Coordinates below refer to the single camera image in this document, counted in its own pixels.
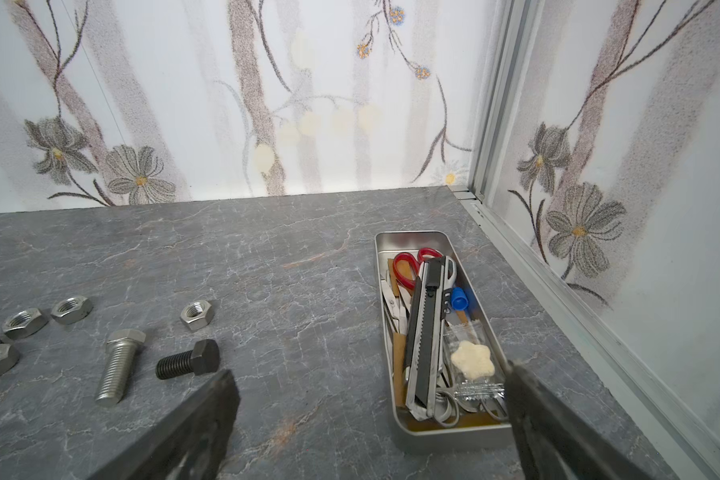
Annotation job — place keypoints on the black hex bolt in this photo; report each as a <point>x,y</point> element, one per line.
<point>202,359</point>

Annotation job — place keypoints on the silver hex bolt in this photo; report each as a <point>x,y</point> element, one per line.
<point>121,347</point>

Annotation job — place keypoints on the grey utility knife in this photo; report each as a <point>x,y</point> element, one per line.
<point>423,340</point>

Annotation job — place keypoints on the cream flower shaped eraser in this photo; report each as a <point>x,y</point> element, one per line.
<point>474,361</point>

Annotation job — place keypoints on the red handled scissors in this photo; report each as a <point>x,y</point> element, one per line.
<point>406,267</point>

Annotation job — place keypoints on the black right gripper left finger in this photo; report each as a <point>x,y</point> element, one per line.
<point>189,443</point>

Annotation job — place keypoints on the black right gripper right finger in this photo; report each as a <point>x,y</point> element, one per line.
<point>552,441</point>

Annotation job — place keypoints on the blue cap marker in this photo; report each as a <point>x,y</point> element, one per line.
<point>458,299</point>

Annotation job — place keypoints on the lone silver hex nut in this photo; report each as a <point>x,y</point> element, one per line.
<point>197,315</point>

